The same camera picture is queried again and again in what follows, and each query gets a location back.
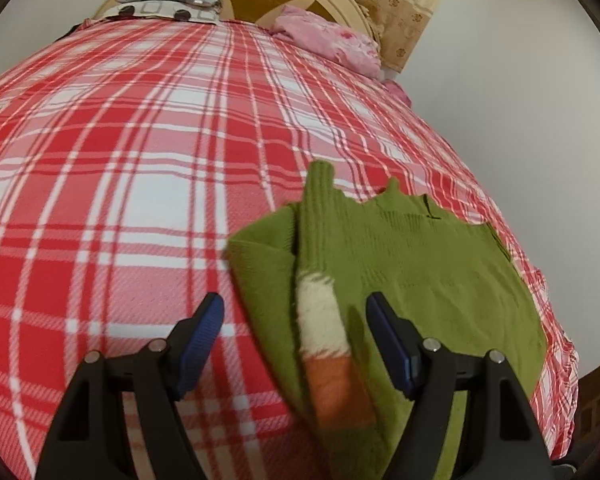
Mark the green striped knit sweater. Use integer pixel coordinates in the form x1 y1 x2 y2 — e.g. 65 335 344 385
227 162 547 479

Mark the red white plaid bedspread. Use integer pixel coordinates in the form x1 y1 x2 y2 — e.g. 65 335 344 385
0 18 578 479

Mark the pink cloth beside bed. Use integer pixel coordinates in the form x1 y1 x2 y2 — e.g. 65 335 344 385
382 79 412 107

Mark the pink floral pillow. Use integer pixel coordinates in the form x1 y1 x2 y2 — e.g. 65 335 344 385
270 4 381 79

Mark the grey white patterned pillow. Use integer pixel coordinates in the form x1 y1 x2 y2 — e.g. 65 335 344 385
102 0 222 24

